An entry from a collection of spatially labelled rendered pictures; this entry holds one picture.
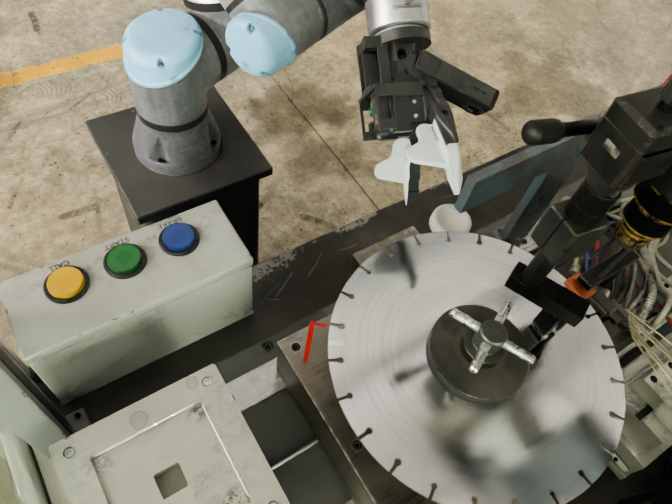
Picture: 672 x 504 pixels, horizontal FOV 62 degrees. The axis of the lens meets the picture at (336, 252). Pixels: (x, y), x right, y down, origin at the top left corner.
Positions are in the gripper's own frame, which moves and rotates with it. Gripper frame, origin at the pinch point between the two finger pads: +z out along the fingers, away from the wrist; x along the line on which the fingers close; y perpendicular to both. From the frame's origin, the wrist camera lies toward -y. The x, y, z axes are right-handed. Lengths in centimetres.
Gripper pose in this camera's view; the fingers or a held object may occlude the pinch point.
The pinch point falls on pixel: (435, 202)
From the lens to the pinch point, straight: 69.2
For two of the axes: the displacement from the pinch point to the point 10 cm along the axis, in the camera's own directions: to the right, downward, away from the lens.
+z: 1.2, 9.9, 0.3
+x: 2.2, 0.0, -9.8
